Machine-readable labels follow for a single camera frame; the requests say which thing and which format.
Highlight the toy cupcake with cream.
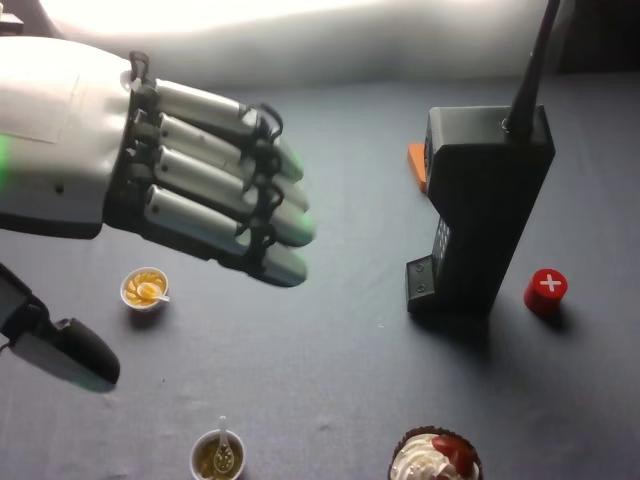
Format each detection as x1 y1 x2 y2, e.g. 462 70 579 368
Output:
389 425 485 480

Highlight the black brick phone toy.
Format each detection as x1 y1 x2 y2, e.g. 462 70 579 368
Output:
405 0 562 317

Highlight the toy bowl with green soup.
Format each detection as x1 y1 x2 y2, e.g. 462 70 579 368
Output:
189 415 246 480

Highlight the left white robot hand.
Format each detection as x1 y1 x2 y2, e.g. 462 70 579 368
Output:
0 37 321 394

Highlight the orange triangle block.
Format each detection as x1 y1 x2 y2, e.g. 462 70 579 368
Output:
407 142 431 194

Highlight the red cylinder with white cross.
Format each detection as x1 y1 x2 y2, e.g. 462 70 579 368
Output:
523 268 570 314

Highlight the grey table cloth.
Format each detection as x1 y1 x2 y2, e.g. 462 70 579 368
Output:
0 69 640 480

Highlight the toy bowl with orange slices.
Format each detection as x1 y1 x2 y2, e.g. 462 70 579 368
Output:
119 267 171 312

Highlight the white backdrop sheet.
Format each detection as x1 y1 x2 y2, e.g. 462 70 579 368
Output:
0 0 566 94

